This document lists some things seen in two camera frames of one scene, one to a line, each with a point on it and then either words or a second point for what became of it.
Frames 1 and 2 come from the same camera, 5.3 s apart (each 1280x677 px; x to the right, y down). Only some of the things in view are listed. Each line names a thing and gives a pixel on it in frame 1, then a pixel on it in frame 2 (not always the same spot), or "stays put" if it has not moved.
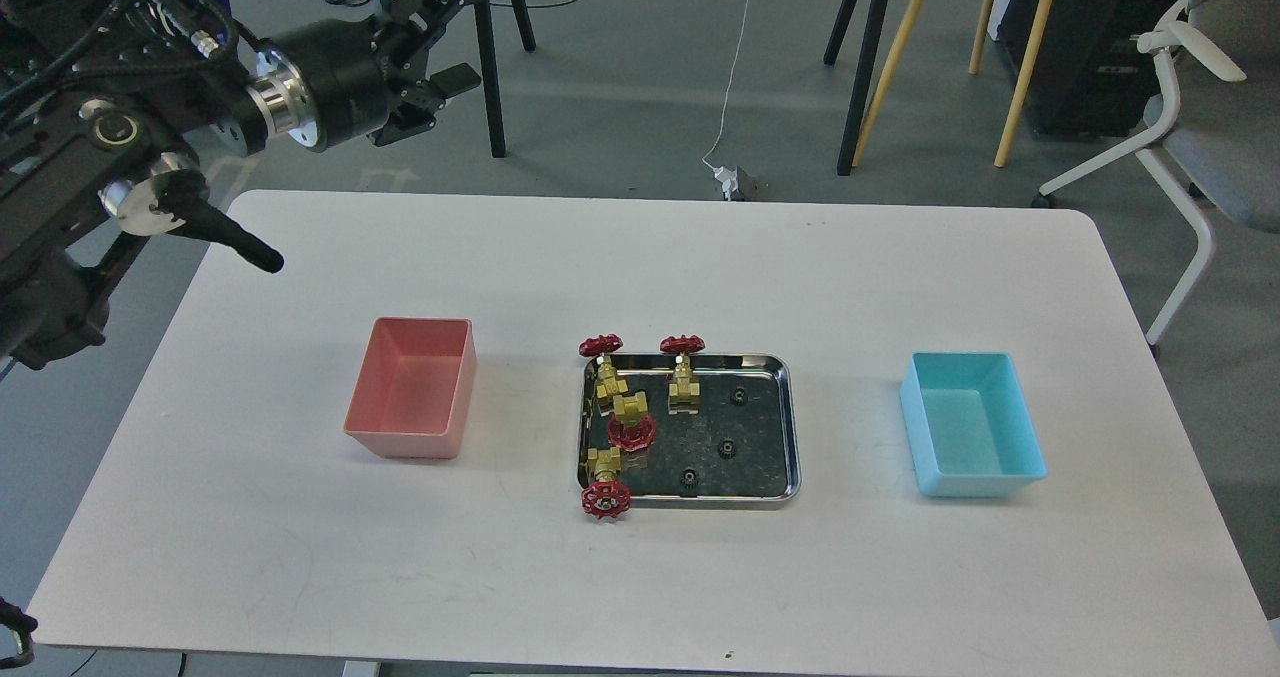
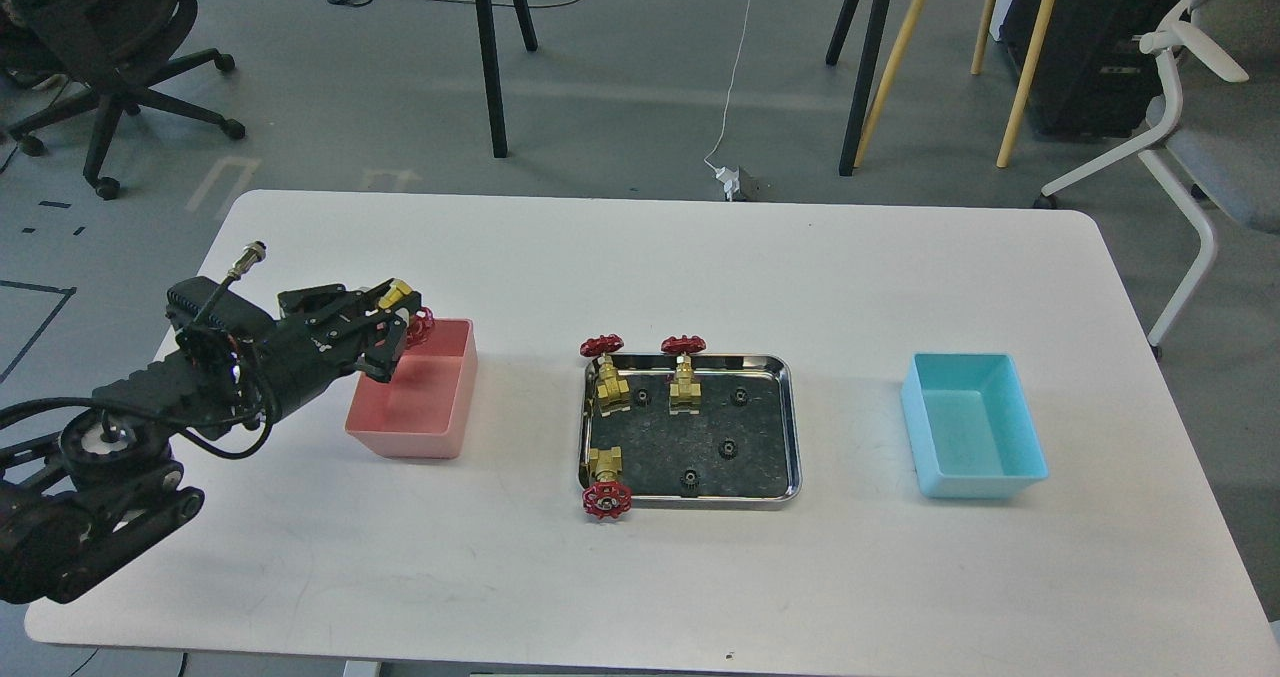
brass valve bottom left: [606, 498] stays put
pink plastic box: [413, 387] stays put
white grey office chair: [1214, 122] stays put
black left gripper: [356, 71] -> [321, 335]
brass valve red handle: [633, 427] -> [421, 323]
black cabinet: [1091, 77] stays put
